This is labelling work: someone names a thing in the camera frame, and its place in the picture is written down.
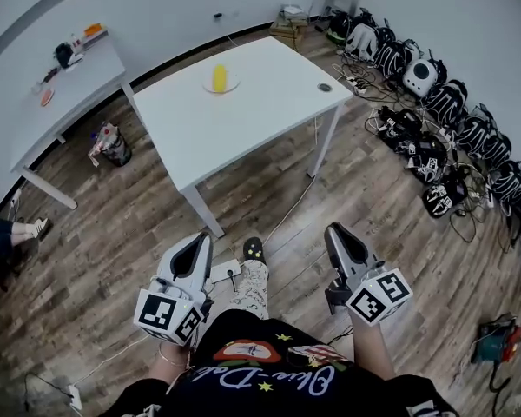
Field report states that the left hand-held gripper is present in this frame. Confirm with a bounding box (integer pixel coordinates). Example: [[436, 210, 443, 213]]
[[133, 231, 214, 348]]

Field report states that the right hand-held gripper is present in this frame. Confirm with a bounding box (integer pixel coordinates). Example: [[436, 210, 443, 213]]
[[323, 221, 414, 328]]

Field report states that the white plate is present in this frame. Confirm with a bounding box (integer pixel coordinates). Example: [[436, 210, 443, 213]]
[[201, 64, 243, 96]]

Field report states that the yellow corn cob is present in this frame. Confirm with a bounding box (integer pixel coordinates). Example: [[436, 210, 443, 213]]
[[212, 63, 229, 95]]

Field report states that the person's right forearm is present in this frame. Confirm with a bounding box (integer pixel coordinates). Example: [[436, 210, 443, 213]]
[[350, 317, 399, 382]]

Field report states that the person's left forearm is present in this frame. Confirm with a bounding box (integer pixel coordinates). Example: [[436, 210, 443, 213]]
[[148, 339, 193, 391]]

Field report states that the person's black dotted shoe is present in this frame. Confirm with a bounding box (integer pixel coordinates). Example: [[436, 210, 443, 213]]
[[242, 235, 268, 268]]

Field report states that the person's patterned trouser leg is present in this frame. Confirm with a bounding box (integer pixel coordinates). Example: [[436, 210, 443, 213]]
[[228, 260, 271, 321]]

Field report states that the pile of black grippers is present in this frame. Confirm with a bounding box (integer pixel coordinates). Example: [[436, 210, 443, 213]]
[[364, 105, 470, 220]]

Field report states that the white square table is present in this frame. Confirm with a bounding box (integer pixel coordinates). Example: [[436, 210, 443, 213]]
[[131, 36, 355, 240]]

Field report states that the black trash bin with bag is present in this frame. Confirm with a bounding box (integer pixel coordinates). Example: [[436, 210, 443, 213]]
[[88, 122, 134, 169]]

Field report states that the person's black printed shirt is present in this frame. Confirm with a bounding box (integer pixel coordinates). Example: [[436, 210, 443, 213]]
[[120, 308, 462, 417]]

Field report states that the small white power strip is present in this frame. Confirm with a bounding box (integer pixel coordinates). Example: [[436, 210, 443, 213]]
[[67, 383, 85, 410]]

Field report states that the blue and red power tool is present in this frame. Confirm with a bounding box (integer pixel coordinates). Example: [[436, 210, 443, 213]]
[[470, 312, 521, 365]]

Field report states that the row of black white headsets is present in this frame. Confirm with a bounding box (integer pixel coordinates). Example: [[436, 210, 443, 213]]
[[327, 9, 521, 254]]

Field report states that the white round device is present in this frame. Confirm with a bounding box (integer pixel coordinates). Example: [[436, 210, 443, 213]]
[[401, 58, 440, 100]]

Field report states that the long white table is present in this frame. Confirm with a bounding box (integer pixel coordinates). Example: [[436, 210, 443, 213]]
[[9, 27, 136, 210]]

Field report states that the stack of books and boxes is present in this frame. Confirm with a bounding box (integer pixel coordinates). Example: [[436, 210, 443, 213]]
[[268, 3, 310, 46]]

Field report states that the black pouch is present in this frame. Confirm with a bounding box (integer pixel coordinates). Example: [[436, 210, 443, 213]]
[[53, 42, 74, 70]]

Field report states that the white floor cable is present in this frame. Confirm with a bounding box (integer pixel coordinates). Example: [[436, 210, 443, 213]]
[[263, 117, 322, 243]]

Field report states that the thin gold bracelet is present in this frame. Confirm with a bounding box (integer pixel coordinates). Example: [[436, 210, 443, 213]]
[[157, 343, 189, 368]]

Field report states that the tangle of floor cables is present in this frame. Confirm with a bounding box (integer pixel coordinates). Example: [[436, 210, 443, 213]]
[[333, 50, 521, 254]]

